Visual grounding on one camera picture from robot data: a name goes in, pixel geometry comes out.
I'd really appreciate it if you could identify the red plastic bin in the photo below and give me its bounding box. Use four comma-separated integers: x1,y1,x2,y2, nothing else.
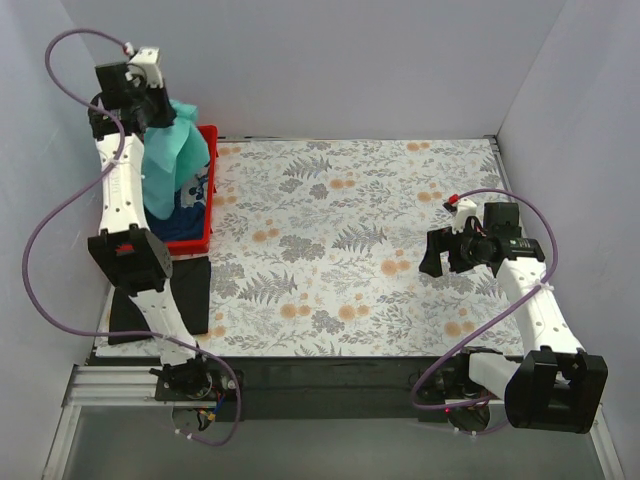
167,125,218,257

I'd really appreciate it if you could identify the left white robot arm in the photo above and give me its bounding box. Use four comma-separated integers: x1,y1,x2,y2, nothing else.
88,79,213,400

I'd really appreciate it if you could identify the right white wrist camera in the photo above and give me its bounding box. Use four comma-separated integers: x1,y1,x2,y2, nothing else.
445,195,477,234

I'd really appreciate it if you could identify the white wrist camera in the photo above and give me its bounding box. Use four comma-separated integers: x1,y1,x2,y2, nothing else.
128,47,164,88
445,195,477,234

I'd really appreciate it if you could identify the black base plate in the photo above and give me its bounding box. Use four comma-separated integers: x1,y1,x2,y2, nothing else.
150,356,488,422

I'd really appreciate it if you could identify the mint green t-shirt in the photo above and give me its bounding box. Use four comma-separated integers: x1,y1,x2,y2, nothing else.
142,100,210,220

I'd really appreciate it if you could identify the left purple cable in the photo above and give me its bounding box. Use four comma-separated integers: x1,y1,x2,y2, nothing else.
22,28,242,447

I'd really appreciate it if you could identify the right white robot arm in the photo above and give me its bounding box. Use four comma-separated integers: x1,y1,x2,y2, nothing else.
419,217,608,434

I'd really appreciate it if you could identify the navy blue printed t-shirt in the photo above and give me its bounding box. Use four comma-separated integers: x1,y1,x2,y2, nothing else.
145,164,210,243

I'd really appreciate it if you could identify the floral patterned table mat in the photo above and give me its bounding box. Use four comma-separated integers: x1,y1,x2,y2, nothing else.
94,138,556,358

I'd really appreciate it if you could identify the aluminium mounting rail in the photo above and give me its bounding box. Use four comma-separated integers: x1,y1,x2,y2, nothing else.
64,363,166,407

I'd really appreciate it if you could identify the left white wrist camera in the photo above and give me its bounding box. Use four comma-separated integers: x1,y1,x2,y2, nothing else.
128,47,164,88

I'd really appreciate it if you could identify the folded black t-shirt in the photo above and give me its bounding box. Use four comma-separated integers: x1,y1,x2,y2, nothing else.
107,257,211,345

